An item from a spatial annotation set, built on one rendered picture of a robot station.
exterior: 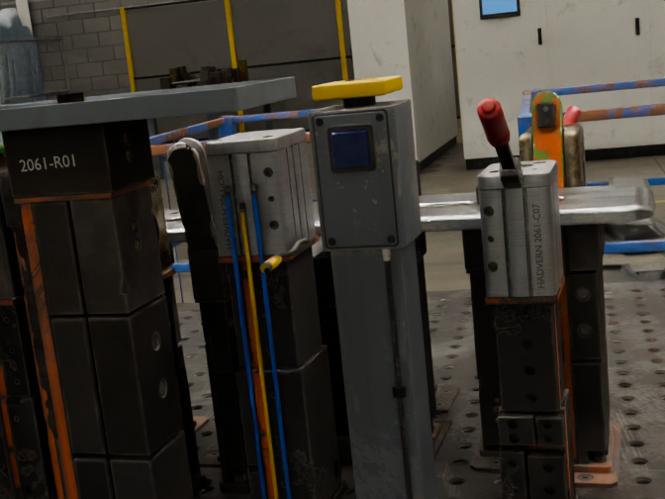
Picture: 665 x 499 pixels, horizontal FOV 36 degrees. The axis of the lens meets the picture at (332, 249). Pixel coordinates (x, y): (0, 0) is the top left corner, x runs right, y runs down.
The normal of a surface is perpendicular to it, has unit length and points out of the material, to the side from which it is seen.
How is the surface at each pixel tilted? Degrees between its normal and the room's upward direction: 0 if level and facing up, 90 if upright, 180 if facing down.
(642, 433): 0
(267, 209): 90
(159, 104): 90
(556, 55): 90
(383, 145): 90
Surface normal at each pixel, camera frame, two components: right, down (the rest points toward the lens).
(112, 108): -0.29, 0.22
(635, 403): -0.11, -0.98
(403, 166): 0.95, -0.04
